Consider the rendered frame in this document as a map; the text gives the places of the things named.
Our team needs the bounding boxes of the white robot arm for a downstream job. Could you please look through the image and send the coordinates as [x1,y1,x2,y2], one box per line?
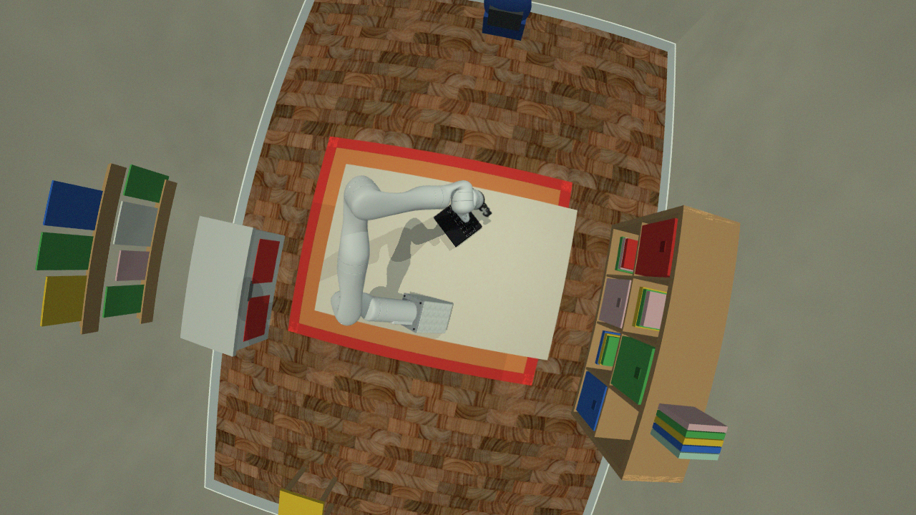
[331,175,484,325]

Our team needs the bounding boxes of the black lighting desk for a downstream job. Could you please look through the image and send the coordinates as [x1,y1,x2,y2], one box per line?
[434,205,482,247]

